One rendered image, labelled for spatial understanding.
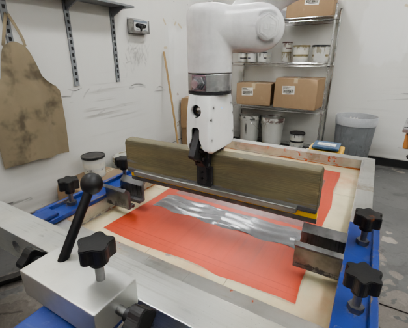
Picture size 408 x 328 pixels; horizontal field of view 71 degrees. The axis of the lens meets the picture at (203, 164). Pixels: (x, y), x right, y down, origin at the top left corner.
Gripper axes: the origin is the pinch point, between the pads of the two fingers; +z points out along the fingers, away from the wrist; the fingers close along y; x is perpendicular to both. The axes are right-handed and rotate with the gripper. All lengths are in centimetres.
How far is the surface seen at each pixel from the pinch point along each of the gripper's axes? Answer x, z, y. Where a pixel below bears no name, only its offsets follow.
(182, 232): 5.3, 13.9, -2.5
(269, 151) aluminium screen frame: 5, 13, 56
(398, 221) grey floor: -61, 111, 219
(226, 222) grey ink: -1.3, 13.6, 5.1
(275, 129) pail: 81, 72, 329
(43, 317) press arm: 1.7, 5.1, -33.8
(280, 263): -15.4, 14.0, -1.8
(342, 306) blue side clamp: -26.0, 9.4, -11.7
